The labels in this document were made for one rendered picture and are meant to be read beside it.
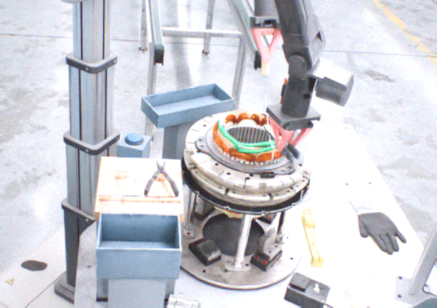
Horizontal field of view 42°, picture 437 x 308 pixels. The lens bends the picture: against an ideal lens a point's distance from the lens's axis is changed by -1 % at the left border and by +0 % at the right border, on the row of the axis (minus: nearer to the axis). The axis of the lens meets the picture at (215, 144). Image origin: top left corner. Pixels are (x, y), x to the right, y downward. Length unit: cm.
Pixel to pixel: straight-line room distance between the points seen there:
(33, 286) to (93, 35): 102
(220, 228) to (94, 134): 45
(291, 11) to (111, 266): 61
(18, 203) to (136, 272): 178
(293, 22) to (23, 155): 238
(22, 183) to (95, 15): 167
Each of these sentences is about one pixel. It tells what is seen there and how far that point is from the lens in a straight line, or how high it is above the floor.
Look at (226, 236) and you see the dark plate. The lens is 163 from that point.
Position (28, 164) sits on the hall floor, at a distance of 318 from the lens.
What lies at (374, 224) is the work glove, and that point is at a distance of 177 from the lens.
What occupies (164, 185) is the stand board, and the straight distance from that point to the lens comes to 132.
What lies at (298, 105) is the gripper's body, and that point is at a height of 132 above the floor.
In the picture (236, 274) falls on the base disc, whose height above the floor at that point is 80.
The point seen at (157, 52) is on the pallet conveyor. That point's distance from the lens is 267.
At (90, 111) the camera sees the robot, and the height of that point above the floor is 103.
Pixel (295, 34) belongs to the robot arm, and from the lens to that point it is 108.
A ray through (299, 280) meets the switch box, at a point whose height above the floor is 84.
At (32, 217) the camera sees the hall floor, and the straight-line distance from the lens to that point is 286.
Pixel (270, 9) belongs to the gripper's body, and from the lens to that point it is 130.
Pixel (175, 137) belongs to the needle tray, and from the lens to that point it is 167.
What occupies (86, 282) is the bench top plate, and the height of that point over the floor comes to 78.
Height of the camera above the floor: 188
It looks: 34 degrees down
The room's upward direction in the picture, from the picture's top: 8 degrees clockwise
